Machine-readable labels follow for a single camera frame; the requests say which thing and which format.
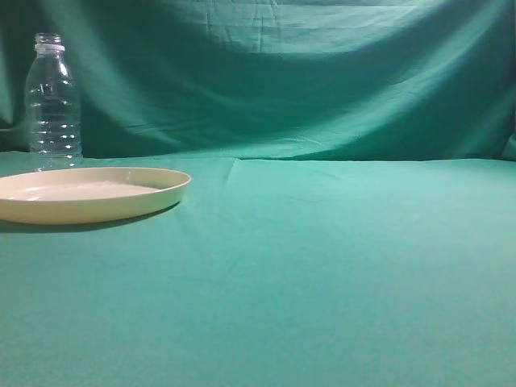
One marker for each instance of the cream plastic plate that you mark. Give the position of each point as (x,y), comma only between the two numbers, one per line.
(89,195)

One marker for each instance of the green cloth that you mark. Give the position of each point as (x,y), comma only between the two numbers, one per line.
(351,215)

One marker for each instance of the clear plastic bottle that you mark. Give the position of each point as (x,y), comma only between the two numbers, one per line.
(53,107)

